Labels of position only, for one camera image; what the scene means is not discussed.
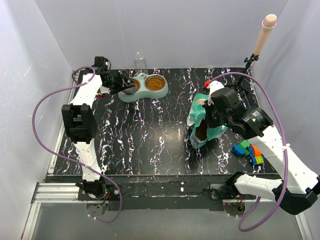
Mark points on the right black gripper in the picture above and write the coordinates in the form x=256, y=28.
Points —
x=211, y=123

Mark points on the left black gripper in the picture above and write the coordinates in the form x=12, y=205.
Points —
x=122, y=81

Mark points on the grey food scoop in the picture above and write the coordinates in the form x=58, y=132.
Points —
x=131, y=86

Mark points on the teal dog food bag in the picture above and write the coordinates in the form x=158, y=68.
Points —
x=195, y=116

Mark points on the teal double pet bowl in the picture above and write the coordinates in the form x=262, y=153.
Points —
x=152, y=86

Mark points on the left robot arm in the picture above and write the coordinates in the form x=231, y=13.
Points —
x=81, y=126

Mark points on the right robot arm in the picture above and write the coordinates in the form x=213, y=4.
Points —
x=298, y=187

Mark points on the brown pet food kibble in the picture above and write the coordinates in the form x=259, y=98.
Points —
x=201, y=131

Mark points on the clear water bottle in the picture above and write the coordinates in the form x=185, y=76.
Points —
x=140, y=63

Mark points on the green blue toy car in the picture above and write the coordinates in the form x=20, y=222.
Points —
x=241, y=149

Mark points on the orange blue toy car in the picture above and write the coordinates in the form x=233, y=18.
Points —
x=255, y=155

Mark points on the pink microphone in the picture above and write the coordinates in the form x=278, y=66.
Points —
x=267, y=25

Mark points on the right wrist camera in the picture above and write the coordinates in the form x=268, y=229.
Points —
x=212, y=86

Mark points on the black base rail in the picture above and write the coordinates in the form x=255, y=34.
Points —
x=174, y=192

